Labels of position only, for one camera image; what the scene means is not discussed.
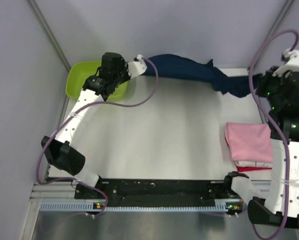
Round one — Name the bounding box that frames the navy blue t shirt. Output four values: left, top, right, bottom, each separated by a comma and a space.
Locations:
149, 54, 251, 98

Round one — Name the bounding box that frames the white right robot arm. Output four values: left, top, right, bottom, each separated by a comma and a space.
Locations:
222, 66, 299, 229

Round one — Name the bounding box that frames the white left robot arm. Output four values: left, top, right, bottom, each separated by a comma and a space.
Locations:
41, 52, 130, 199

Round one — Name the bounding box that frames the lime green plastic basin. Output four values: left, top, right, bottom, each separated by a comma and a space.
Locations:
65, 60, 128, 102

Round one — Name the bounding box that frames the pink folded t shirt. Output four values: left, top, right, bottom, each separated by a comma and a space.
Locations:
225, 122, 274, 163

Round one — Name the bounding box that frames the red folded t shirt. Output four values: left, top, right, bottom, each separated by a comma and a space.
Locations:
236, 166, 271, 172

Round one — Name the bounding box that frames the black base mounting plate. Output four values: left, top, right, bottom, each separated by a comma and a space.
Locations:
74, 178, 253, 207

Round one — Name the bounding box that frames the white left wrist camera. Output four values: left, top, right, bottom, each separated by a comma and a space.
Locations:
127, 54, 147, 79

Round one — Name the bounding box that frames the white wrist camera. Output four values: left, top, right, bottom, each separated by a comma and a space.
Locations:
272, 48, 299, 77
127, 54, 147, 79

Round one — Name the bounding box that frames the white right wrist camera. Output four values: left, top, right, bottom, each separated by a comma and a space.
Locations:
272, 48, 299, 77

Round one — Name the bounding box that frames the grey slotted cable duct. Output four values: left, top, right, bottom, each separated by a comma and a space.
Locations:
40, 201, 243, 212

